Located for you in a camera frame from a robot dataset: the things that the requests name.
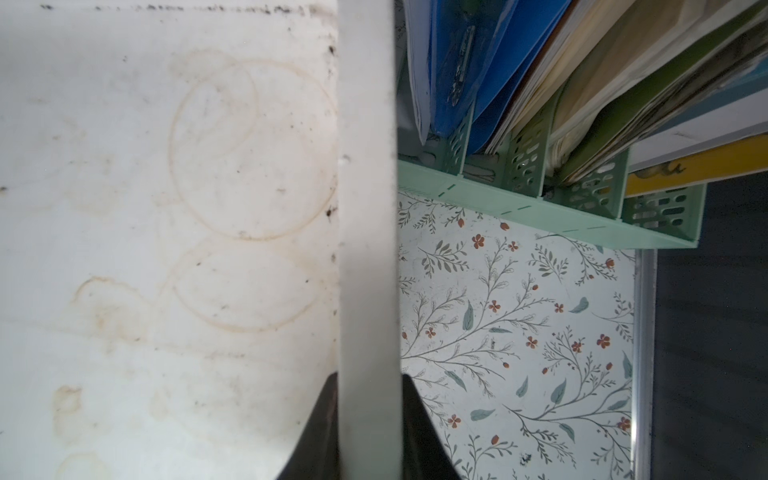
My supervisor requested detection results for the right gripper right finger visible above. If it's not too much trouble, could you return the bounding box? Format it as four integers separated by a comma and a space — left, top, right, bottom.
402, 374, 460, 480

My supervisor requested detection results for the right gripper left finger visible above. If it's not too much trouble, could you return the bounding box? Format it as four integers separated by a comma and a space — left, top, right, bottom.
277, 373, 340, 480

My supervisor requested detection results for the white plastic drawer cabinet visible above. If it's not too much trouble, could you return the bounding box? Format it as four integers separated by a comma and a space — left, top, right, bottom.
1, 1, 399, 479

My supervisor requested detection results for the mint green file organizer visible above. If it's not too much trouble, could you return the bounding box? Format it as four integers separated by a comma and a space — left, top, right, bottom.
398, 95, 707, 250

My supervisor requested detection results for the blue folder in organizer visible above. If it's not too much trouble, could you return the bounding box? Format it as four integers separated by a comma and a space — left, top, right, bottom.
426, 1, 570, 153

